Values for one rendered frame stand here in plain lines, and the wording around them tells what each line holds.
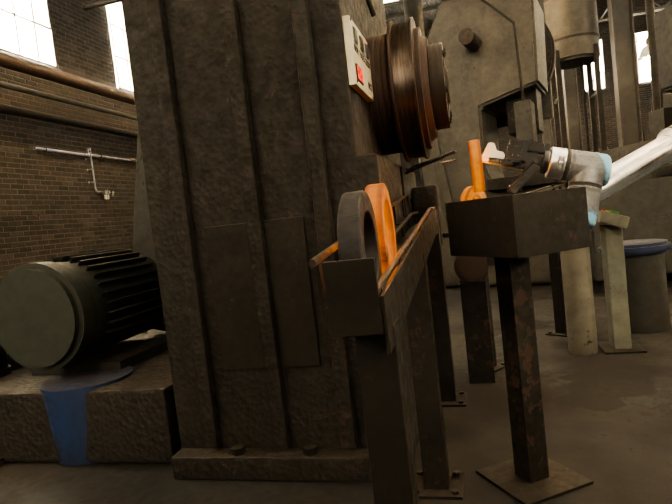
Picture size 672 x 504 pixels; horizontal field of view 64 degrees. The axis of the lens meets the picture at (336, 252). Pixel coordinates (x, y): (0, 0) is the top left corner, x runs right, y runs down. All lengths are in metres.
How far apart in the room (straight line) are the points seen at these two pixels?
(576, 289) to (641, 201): 1.60
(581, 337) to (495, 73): 2.61
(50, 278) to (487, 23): 3.74
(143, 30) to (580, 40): 9.50
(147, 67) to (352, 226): 1.11
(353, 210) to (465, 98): 3.93
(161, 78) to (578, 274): 1.82
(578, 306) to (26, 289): 2.16
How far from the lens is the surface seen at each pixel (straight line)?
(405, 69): 1.73
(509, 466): 1.60
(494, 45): 4.68
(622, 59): 10.94
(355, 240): 0.74
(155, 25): 1.71
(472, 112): 4.62
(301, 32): 1.52
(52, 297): 2.04
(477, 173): 1.62
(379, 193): 0.95
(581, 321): 2.57
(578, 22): 10.83
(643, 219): 4.05
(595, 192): 1.67
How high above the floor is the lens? 0.71
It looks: 3 degrees down
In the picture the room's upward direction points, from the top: 7 degrees counter-clockwise
